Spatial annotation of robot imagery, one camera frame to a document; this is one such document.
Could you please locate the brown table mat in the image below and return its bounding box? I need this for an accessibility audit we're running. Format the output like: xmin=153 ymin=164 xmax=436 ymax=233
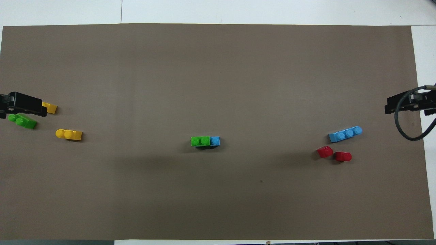
xmin=0 ymin=23 xmax=435 ymax=241

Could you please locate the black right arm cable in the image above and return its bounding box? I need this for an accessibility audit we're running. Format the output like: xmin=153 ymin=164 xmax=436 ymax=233
xmin=394 ymin=85 xmax=436 ymax=141

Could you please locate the green two-stud block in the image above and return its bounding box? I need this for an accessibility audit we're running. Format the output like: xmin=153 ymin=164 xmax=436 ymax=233
xmin=8 ymin=114 xmax=37 ymax=130
xmin=191 ymin=136 xmax=211 ymax=147

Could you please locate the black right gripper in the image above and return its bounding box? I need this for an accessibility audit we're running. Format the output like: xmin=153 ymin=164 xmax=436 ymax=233
xmin=385 ymin=89 xmax=436 ymax=116

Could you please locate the red single-stud block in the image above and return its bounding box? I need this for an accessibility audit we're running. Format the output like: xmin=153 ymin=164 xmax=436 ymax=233
xmin=333 ymin=151 xmax=353 ymax=163
xmin=317 ymin=146 xmax=334 ymax=159

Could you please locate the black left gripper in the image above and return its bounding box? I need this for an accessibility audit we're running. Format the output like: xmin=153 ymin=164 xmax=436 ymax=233
xmin=0 ymin=92 xmax=48 ymax=119

